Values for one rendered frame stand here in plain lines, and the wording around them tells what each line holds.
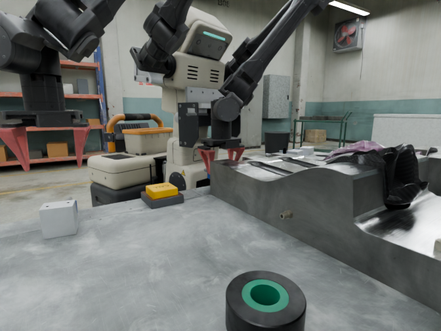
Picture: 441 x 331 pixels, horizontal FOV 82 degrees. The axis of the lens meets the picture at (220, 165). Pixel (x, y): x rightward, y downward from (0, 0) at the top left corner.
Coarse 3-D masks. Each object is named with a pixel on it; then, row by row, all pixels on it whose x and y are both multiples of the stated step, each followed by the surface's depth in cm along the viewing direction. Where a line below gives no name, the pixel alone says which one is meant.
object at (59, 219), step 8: (72, 200) 47; (40, 208) 43; (48, 208) 43; (56, 208) 43; (64, 208) 44; (72, 208) 44; (40, 216) 43; (48, 216) 43; (56, 216) 44; (64, 216) 44; (72, 216) 45; (48, 224) 43; (56, 224) 44; (64, 224) 44; (72, 224) 45; (48, 232) 44; (56, 232) 44; (64, 232) 45; (72, 232) 45
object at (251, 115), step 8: (256, 88) 656; (256, 96) 661; (248, 104) 652; (256, 104) 666; (248, 112) 657; (256, 112) 670; (248, 120) 661; (256, 120) 675; (248, 128) 666; (256, 128) 680; (240, 136) 658; (248, 136) 671; (256, 136) 685; (248, 144) 676; (256, 144) 690
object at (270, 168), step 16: (400, 144) 48; (288, 160) 69; (336, 160) 43; (352, 160) 40; (368, 160) 39; (384, 160) 41; (400, 160) 47; (416, 160) 44; (384, 176) 39; (400, 176) 47; (416, 176) 44; (384, 192) 39; (400, 192) 39; (416, 192) 39
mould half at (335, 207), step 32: (224, 160) 66; (256, 160) 66; (224, 192) 61; (256, 192) 51; (288, 192) 44; (320, 192) 39; (352, 192) 34; (288, 224) 45; (320, 224) 39; (352, 224) 35; (384, 224) 36; (416, 224) 36; (352, 256) 35; (384, 256) 32; (416, 256) 29; (416, 288) 29
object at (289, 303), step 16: (256, 272) 29; (272, 272) 29; (240, 288) 26; (256, 288) 27; (272, 288) 27; (288, 288) 26; (240, 304) 24; (256, 304) 24; (272, 304) 27; (288, 304) 24; (304, 304) 24; (240, 320) 23; (256, 320) 22; (272, 320) 22; (288, 320) 22; (304, 320) 24
